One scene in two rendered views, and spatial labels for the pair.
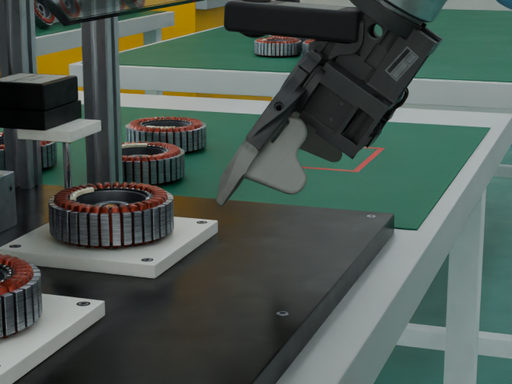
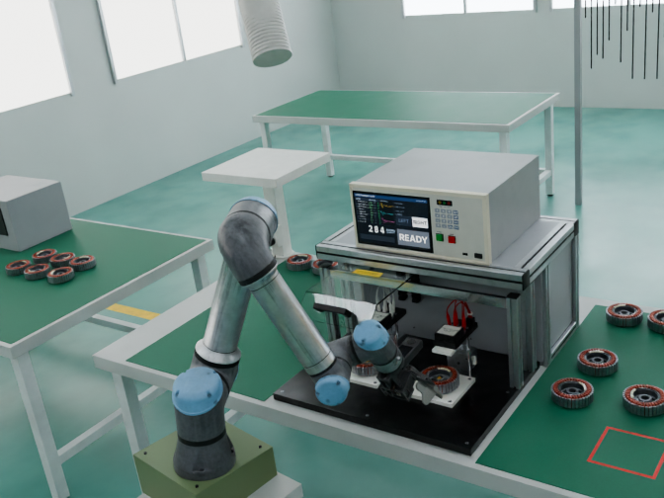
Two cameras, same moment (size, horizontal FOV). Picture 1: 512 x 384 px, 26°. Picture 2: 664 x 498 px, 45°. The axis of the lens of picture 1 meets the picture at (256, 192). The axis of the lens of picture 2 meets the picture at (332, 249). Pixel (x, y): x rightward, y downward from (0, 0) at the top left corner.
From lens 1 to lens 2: 2.48 m
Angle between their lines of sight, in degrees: 101
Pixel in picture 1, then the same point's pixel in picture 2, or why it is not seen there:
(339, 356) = (354, 430)
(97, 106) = (513, 355)
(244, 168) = not seen: hidden behind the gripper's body
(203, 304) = (379, 403)
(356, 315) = (383, 436)
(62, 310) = (371, 379)
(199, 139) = (633, 409)
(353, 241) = (433, 435)
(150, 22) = not seen: outside the picture
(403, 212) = (502, 462)
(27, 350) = not seen: hidden behind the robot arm
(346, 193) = (538, 452)
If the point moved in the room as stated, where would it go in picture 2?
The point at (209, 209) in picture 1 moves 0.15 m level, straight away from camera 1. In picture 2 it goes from (483, 407) to (540, 409)
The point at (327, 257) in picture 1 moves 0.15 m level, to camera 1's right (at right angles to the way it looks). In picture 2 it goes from (416, 427) to (405, 462)
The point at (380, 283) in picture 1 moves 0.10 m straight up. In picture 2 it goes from (411, 445) to (408, 412)
